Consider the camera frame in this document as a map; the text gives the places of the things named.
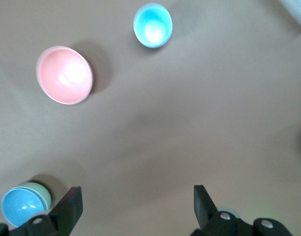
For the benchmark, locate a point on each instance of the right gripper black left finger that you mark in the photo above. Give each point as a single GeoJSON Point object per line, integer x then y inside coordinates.
{"type": "Point", "coordinates": [66, 211]}

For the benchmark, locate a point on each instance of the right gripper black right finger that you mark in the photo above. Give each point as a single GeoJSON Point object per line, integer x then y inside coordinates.
{"type": "Point", "coordinates": [204, 214]}

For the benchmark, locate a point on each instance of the pale green bowl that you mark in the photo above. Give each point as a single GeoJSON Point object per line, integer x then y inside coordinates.
{"type": "Point", "coordinates": [43, 194]}

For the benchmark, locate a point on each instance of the blue bowl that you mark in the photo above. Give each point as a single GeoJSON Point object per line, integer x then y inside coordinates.
{"type": "Point", "coordinates": [20, 209]}

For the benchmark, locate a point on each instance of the pink bowl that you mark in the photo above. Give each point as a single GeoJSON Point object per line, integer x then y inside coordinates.
{"type": "Point", "coordinates": [64, 76]}

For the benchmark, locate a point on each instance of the brown table cover sheet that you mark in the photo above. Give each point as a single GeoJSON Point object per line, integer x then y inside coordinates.
{"type": "Point", "coordinates": [165, 123]}

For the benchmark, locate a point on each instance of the light blue cup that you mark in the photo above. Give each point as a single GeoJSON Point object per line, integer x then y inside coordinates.
{"type": "Point", "coordinates": [152, 24]}

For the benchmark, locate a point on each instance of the clear plastic food container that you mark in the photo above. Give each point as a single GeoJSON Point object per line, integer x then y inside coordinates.
{"type": "Point", "coordinates": [297, 9]}

